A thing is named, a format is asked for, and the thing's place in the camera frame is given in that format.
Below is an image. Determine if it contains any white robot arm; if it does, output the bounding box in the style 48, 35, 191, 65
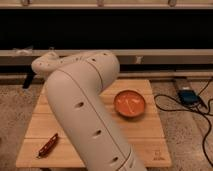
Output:
31, 50, 147, 171

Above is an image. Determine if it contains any red brown wrapped bar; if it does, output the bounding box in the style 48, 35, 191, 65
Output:
37, 133, 59, 158

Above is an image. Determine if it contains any grey metal rail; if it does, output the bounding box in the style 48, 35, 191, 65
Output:
0, 49, 213, 64

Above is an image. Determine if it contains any blue power adapter box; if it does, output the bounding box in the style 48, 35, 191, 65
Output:
178, 90, 199, 105

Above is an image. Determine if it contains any orange ceramic bowl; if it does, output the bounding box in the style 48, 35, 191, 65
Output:
113, 90, 146, 118

